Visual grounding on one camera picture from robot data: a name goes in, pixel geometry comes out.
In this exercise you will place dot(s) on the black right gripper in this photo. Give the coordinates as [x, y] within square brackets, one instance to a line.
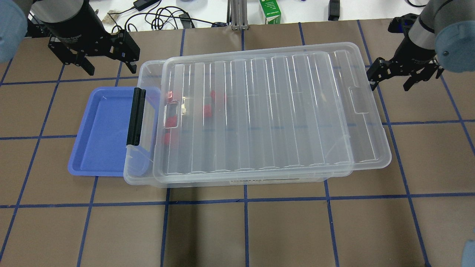
[411, 54]

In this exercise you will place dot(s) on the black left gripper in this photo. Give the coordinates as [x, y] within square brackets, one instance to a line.
[77, 29]

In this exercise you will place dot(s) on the clear plastic box lid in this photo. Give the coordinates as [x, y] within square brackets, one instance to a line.
[368, 136]

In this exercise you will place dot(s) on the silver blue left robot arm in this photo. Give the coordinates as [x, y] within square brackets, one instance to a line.
[14, 22]

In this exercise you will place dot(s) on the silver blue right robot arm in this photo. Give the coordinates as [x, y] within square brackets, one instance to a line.
[440, 38]

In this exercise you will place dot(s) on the red block in box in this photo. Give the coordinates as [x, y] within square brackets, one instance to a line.
[171, 122]
[170, 97]

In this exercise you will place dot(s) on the clear plastic storage box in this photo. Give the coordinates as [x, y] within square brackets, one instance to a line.
[248, 121]

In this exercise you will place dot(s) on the black power adapter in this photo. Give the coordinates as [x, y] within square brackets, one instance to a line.
[140, 5]

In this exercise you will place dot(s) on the blue plastic tray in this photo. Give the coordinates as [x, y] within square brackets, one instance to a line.
[101, 147]

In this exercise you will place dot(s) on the green milk carton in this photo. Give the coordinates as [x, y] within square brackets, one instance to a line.
[270, 11]

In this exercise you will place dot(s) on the black box latch handle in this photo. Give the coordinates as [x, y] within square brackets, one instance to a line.
[136, 117]

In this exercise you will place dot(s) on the aluminium frame post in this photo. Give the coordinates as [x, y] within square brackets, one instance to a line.
[237, 14]

